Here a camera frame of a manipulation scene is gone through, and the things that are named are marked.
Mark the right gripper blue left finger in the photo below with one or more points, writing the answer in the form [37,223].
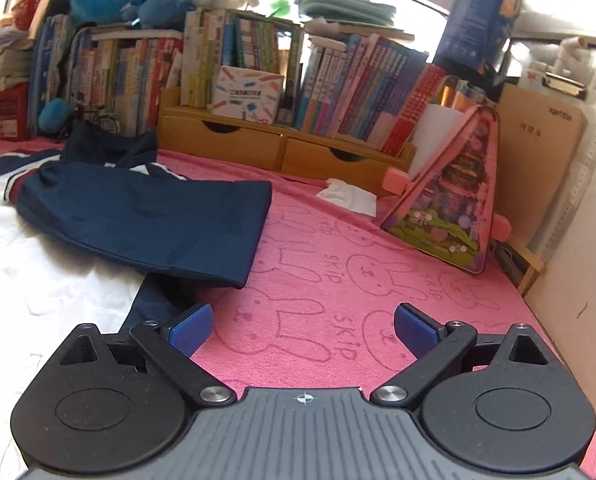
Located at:
[169,347]

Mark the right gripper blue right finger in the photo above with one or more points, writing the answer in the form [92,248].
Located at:
[439,350]

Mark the white and navy jacket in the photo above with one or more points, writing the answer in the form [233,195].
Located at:
[98,231]

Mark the pink triangular toy house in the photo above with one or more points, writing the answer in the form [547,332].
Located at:
[447,209]

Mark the crumpled white tissue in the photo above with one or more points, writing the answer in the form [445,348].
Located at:
[349,197]

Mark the wooden desk drawer organizer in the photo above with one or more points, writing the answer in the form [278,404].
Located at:
[196,132]

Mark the miniature bicycle model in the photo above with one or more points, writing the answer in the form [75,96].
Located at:
[96,116]

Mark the brown cardboard board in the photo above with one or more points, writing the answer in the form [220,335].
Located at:
[539,135]

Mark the blue plush ball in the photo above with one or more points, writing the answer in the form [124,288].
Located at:
[54,116]

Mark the pocket label printer box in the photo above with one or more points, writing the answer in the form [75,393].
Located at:
[243,94]

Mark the row of upright books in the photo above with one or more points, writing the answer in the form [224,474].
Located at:
[363,88]

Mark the red plastic basket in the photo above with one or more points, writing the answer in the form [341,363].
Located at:
[13,113]

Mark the dark blue box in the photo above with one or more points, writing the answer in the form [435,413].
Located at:
[472,41]

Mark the stack of papers and notebooks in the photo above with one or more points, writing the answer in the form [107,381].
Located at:
[15,57]

